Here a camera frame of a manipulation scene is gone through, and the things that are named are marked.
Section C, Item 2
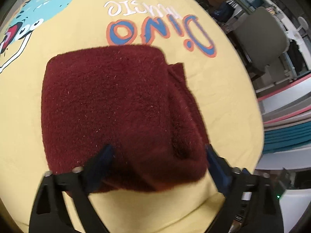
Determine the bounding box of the yellow dinosaur print bedsheet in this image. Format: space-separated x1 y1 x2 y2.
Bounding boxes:
1 0 264 232

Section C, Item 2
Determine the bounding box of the grey office chair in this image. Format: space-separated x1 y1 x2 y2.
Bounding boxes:
233 7 289 76

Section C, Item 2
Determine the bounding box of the dark red knit sweater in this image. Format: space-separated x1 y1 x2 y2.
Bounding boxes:
41 45 209 192

